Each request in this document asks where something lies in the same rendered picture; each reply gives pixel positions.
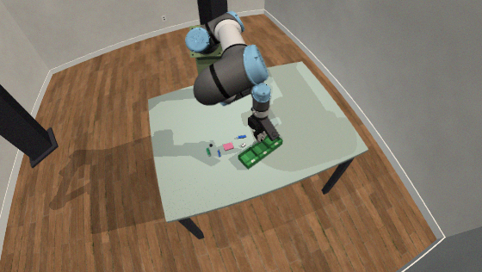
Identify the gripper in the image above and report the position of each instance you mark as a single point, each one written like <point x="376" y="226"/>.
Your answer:
<point x="254" y="124"/>

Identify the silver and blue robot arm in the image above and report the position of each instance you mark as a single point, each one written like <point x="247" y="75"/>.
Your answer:
<point x="237" y="71"/>

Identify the green rack of three bins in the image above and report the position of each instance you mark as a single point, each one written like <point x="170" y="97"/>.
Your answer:
<point x="258" y="151"/>

